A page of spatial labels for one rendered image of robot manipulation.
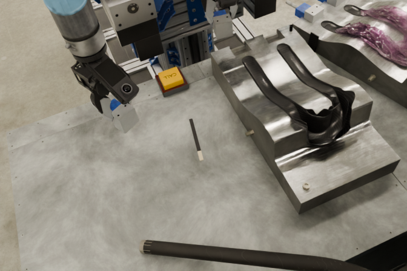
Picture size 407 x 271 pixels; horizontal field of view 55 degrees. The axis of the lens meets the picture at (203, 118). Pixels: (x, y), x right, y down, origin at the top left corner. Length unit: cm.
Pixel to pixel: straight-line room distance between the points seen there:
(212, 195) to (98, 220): 28
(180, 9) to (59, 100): 121
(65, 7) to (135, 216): 51
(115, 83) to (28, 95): 177
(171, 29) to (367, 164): 85
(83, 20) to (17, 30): 234
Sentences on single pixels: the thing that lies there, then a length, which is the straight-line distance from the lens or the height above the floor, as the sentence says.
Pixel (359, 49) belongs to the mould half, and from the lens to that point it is 116.
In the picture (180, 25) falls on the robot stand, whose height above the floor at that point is 74.
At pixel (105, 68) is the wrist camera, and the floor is 111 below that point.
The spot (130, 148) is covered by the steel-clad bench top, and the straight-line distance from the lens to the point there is 108.
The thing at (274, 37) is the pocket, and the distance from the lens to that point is 121.
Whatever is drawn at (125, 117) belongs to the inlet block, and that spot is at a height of 95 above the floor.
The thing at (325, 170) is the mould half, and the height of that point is 86.
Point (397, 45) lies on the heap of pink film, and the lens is 119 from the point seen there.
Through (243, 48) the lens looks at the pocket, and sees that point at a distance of 118.
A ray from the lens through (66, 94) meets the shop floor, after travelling 246.
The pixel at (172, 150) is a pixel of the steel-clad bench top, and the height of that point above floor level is 80.
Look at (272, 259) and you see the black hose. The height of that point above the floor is 90.
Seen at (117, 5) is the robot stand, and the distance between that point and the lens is 121.
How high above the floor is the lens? 167
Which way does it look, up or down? 52 degrees down
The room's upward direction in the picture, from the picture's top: 9 degrees counter-clockwise
